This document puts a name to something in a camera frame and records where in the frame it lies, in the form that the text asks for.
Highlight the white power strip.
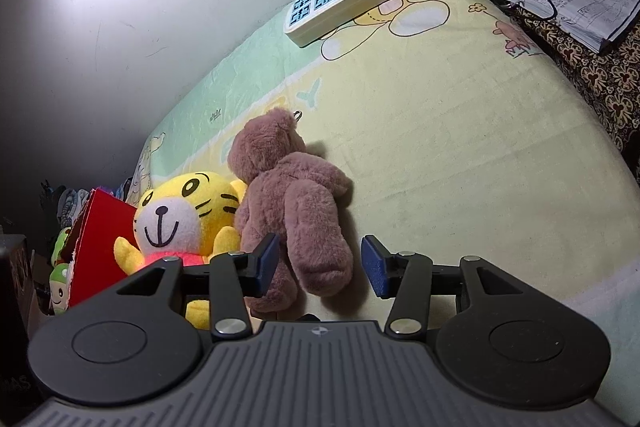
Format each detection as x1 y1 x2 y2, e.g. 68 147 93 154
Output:
283 0 406 48

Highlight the pile of clothes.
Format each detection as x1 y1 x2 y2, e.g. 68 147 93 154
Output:
40 179 136 230

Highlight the red cardboard box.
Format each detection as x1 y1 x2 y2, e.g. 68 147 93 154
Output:
65 188 141 310

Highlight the pastel printed bedsheet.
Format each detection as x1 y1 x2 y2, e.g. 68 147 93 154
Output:
125 0 640 408

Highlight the lime green frog plush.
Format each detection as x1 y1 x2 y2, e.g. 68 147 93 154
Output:
51 227 75 264

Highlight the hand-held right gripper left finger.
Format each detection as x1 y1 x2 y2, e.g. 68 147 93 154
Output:
116 233 280 341

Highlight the brown teddy bear plush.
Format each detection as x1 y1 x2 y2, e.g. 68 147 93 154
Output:
227 107 356 313

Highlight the green-capped plush doll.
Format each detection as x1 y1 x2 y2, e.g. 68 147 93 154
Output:
49 263 72 314

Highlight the dark patterned cloth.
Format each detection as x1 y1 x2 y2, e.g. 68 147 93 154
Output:
460 0 640 158

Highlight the yellow tiger plush toy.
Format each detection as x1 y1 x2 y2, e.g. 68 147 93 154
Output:
114 172 248 330

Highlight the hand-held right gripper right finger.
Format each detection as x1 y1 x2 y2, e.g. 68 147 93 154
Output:
361 235 526 339

